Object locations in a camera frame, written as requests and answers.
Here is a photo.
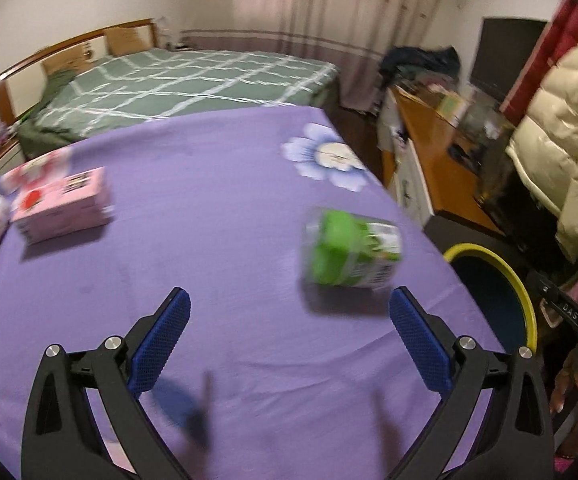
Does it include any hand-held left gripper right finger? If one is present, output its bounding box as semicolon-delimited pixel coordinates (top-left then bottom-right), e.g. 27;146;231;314
388;287;554;480

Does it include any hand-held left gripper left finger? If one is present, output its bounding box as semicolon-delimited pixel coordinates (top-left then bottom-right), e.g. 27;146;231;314
21;287;192;480

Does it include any yellow-rimmed trash bin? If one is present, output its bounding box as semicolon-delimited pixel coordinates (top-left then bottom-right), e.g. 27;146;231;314
443;243;538;356

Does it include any green clear jar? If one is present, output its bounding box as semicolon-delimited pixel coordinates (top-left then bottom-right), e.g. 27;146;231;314
303;207;404;291

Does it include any purple floral tablecloth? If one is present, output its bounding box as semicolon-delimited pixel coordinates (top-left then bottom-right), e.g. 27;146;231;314
0;105;510;480

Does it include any pink milk carton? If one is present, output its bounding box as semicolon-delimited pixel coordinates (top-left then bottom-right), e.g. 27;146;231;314
11;166;114;246

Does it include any white puffer jacket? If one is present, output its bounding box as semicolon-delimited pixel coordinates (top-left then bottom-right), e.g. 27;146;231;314
506;27;578;263

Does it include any wooden side desk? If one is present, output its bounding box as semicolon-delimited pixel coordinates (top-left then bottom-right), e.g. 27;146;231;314
384;85;514;236

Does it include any green plaid quilt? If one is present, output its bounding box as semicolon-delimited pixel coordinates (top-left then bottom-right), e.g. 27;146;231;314
19;49;340;158

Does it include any black television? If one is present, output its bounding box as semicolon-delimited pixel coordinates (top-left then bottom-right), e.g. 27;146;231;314
470;17;562;106

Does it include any red cloth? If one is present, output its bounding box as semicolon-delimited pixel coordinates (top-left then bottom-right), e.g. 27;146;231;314
499;0;578;116

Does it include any blue clothes pile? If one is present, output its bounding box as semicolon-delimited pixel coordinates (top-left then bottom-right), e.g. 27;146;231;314
379;46;462;92

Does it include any brown pillow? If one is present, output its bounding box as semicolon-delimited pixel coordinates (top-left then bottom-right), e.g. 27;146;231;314
43;51;78;77
106;27;144;56

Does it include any wooden bed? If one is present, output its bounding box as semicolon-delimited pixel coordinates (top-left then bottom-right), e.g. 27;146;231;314
0;19;340;161

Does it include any pink curtain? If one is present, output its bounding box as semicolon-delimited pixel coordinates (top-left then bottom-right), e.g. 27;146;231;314
181;0;444;111

